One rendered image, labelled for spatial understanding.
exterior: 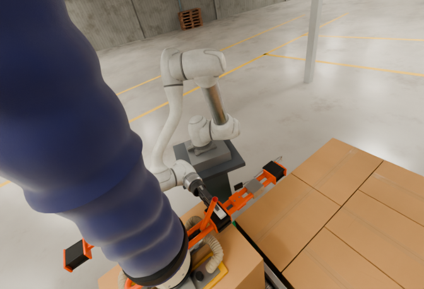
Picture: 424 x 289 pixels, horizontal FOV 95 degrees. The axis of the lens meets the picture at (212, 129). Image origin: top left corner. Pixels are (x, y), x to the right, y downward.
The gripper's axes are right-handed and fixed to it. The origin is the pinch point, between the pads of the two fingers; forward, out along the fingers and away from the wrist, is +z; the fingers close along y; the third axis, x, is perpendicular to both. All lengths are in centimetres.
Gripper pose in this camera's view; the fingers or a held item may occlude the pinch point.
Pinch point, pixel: (219, 214)
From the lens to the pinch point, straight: 91.4
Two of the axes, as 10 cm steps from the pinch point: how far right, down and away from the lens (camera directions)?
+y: 1.9, 7.9, 5.8
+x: -8.0, 4.6, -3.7
